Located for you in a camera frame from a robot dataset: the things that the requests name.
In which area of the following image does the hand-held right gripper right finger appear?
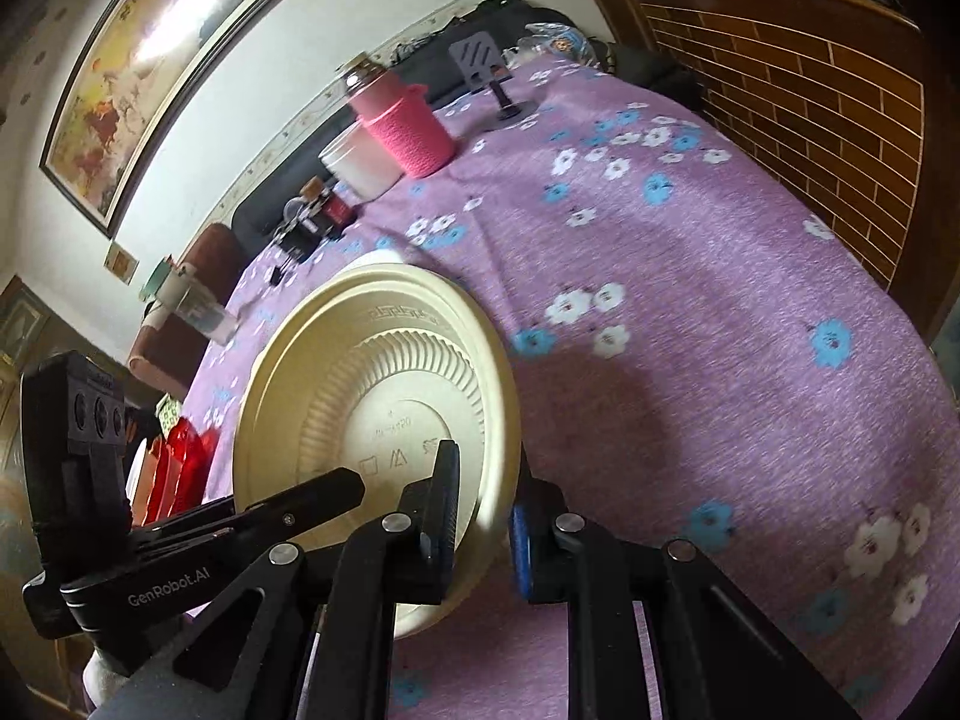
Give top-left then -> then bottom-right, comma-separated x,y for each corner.
508,476 -> 863,720

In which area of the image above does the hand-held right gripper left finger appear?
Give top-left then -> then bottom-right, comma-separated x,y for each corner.
172,439 -> 462,720

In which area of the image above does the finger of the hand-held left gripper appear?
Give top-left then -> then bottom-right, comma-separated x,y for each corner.
225,467 -> 368,545

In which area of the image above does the red glass bowl gold rim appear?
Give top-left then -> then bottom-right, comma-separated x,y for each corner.
142,435 -> 177,524
166,420 -> 220,518

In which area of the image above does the cream round plate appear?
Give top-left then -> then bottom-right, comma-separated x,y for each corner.
232,262 -> 522,640

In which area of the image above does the white plate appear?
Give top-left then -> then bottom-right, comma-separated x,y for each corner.
126,439 -> 147,511

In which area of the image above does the clear water jug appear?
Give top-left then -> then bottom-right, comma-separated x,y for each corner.
146,259 -> 241,346

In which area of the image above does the brown chair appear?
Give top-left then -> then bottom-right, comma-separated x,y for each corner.
127,223 -> 245,398

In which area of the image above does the black box device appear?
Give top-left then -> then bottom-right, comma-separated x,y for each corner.
311,176 -> 359,241

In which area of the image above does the black sofa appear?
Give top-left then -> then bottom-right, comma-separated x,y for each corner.
231,0 -> 702,241

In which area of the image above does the purple floral tablecloth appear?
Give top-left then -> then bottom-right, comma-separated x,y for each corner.
180,60 -> 960,720

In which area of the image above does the white plastic tub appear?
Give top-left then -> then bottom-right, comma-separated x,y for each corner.
319,122 -> 406,203

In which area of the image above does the pink knit-sleeved bottle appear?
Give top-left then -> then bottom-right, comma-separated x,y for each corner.
343,52 -> 457,179

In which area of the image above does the small black stand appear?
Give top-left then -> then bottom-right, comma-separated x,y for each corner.
484,79 -> 537,121

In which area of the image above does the grey phone stand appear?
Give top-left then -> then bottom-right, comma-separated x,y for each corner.
448,31 -> 512,95

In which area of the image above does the printed plastic bag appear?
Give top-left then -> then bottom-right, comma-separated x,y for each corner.
502,21 -> 601,68

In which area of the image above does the wooden cabinet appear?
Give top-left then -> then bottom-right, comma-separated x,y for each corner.
559,0 -> 960,338

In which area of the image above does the small wall picture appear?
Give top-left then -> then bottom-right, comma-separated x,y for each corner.
103,240 -> 140,284

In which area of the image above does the framed wall painting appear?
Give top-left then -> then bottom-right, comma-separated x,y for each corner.
39,0 -> 287,239

